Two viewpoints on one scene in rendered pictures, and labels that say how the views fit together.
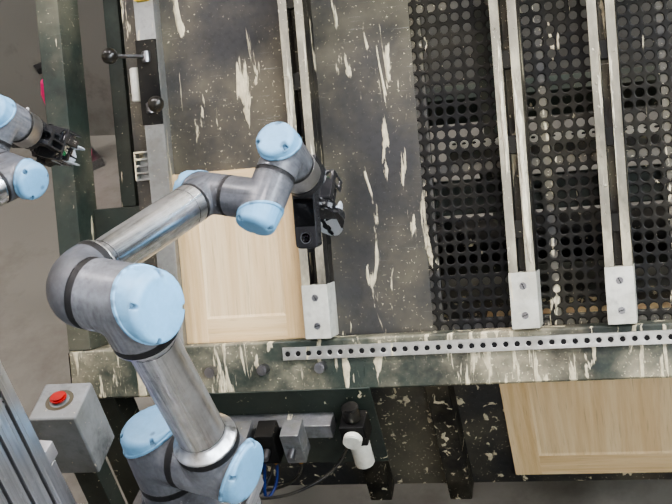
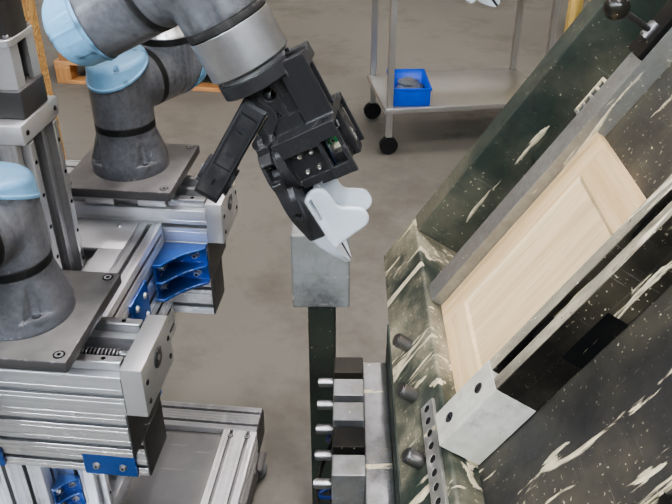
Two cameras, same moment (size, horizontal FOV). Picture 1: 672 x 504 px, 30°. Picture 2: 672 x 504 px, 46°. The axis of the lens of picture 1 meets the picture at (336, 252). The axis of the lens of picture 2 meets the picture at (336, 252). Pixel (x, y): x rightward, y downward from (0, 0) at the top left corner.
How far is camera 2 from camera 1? 2.21 m
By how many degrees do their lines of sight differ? 59
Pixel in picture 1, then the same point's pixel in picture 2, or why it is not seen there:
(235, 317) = (469, 328)
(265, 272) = (521, 318)
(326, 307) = (470, 411)
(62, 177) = (550, 57)
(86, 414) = (314, 250)
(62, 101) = not seen: outside the picture
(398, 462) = not seen: outside the picture
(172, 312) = not seen: outside the picture
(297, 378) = (408, 441)
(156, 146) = (613, 83)
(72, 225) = (511, 110)
